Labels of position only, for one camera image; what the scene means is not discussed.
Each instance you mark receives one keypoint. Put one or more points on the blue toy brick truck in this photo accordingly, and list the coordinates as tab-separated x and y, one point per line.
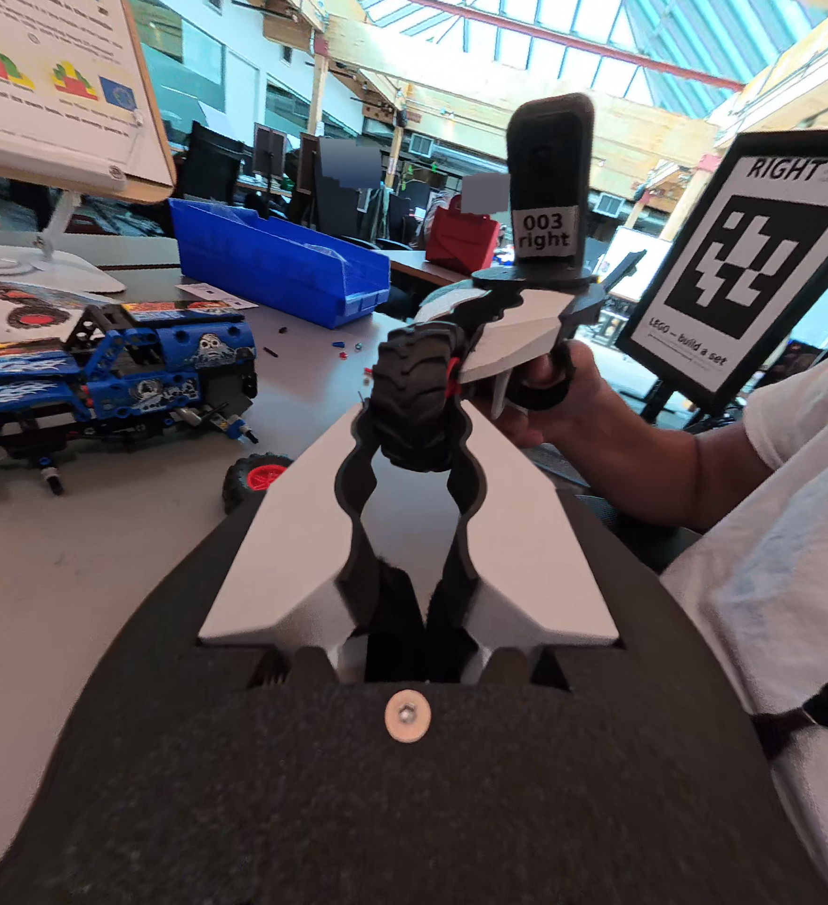
173	353

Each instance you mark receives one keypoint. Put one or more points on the small white paper card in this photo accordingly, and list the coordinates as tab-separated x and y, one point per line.
209	292

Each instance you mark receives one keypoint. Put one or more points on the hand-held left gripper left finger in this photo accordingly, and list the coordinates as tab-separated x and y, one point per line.
286	558

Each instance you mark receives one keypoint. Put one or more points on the red bag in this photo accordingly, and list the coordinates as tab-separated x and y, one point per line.
456	240

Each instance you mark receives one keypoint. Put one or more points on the black chair back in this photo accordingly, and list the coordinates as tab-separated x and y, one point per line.
209	166

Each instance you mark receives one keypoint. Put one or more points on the white wall air conditioner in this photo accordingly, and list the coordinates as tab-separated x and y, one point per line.
608	205
421	145

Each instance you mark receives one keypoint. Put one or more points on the black framed marker sign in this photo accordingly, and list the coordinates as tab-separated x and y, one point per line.
746	269

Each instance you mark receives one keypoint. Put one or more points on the person's right forearm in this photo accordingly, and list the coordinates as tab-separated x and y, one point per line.
696	474

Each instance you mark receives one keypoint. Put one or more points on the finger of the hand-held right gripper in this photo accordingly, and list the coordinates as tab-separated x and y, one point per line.
520	339
449	307

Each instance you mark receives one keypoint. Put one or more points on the black toy wheel red rim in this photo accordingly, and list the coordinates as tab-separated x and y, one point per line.
262	475

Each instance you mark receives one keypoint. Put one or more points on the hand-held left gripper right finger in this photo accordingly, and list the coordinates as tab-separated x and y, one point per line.
527	558

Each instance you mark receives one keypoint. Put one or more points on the black rubber toy tire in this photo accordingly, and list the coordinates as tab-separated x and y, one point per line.
414	382

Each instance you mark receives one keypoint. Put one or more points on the scattered small brick pieces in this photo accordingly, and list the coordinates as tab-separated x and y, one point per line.
338	345

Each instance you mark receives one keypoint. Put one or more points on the black office chair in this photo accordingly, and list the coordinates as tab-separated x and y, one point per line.
626	269

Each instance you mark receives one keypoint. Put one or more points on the blue plastic bin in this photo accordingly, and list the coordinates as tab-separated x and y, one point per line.
279	261

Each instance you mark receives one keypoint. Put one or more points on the person's right hand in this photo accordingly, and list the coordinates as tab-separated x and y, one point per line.
590	417

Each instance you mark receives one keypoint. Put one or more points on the instruction board on white stand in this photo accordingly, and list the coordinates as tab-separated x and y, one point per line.
46	85

